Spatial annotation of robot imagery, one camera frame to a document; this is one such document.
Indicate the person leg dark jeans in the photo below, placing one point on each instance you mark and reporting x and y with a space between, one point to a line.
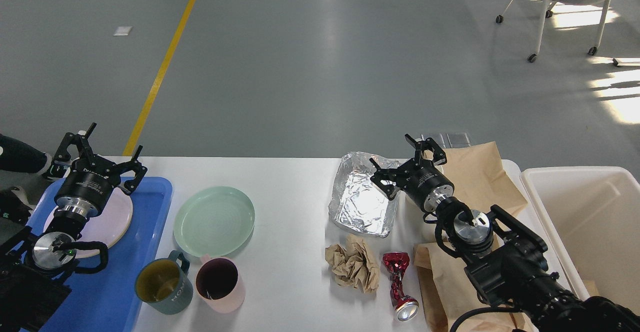
20 157

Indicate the white plastic bin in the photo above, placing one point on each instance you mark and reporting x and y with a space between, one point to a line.
591 215

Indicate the blue plastic tray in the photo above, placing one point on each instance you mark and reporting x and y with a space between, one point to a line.
106 301

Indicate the brown paper bag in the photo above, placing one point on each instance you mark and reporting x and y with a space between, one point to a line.
447 294
480 180

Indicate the black green sneaker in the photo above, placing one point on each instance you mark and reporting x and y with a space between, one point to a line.
14 205

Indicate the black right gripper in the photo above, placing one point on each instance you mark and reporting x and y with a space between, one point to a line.
421 181

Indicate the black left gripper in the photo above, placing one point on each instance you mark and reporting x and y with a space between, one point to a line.
86 184

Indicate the brown paper bag lower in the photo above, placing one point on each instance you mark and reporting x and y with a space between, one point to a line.
447 294

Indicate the aluminium foil tray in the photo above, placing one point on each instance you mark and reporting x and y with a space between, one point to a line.
357 205

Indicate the pink plate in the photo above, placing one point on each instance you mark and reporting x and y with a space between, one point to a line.
108 228

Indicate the green plate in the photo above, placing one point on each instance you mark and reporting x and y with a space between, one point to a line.
215 221

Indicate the brown paper bag upper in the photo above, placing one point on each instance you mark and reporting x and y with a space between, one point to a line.
480 180

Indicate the crumpled brown paper ball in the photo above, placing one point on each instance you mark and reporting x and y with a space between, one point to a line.
354 265

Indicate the crushed red soda can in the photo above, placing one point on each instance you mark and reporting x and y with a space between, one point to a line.
405 306

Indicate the pink mug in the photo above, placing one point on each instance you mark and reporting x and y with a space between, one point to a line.
219 284

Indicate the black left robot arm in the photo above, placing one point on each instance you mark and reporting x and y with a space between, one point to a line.
34 267

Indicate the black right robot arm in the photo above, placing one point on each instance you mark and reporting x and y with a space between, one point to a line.
504 259

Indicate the dark teal mug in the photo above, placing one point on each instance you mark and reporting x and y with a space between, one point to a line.
164 285

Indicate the grey floor outlet plate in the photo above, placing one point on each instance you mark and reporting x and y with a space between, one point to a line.
449 140

